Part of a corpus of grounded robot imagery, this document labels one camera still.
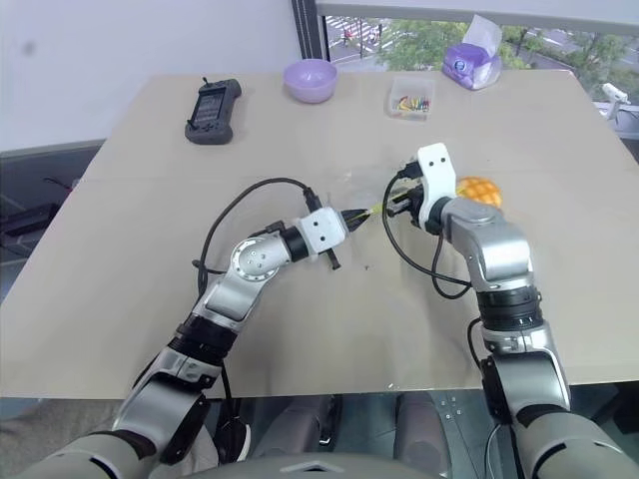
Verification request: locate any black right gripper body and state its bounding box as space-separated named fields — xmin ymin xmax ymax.
xmin=396 ymin=160 xmax=428 ymax=229

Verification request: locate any black handheld controller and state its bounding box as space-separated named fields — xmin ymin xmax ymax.
xmin=184 ymin=76 xmax=244 ymax=147

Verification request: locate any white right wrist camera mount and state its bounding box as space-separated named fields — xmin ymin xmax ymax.
xmin=416 ymin=143 xmax=458 ymax=232

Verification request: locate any black shoe white sole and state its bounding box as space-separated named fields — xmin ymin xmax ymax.
xmin=214 ymin=417 xmax=253 ymax=464

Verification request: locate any purple tissue pack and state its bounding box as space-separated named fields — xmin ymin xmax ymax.
xmin=442 ymin=13 xmax=504 ymax=92

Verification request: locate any dark window frame post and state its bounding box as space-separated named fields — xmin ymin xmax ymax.
xmin=298 ymin=0 xmax=328 ymax=67

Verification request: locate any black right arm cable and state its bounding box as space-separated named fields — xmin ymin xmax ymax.
xmin=381 ymin=172 xmax=475 ymax=300

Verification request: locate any orange checkered snack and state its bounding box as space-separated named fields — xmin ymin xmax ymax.
xmin=456 ymin=175 xmax=504 ymax=209

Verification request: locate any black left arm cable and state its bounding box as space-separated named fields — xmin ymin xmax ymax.
xmin=192 ymin=177 xmax=325 ymax=280

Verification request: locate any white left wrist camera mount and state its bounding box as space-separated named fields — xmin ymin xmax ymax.
xmin=298 ymin=208 xmax=349 ymax=261

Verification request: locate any small white camera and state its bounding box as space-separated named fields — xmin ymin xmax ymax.
xmin=600 ymin=82 xmax=632 ymax=122

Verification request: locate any clear plastic bag yellow zipper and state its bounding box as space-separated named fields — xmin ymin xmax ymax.
xmin=323 ymin=162 xmax=418 ymax=227

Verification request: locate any grey metal plate with screws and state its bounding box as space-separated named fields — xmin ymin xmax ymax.
xmin=432 ymin=388 xmax=491 ymax=426

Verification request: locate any purple plastic bowl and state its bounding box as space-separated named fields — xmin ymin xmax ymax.
xmin=283 ymin=58 xmax=338 ymax=105

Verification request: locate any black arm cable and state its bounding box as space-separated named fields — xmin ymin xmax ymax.
xmin=192 ymin=177 xmax=325 ymax=280
xmin=381 ymin=172 xmax=475 ymax=300

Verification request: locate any clear box with coloured pins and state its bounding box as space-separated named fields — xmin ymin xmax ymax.
xmin=383 ymin=75 xmax=440 ymax=121

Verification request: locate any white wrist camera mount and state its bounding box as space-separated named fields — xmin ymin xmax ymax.
xmin=416 ymin=143 xmax=458 ymax=232
xmin=298 ymin=208 xmax=349 ymax=261

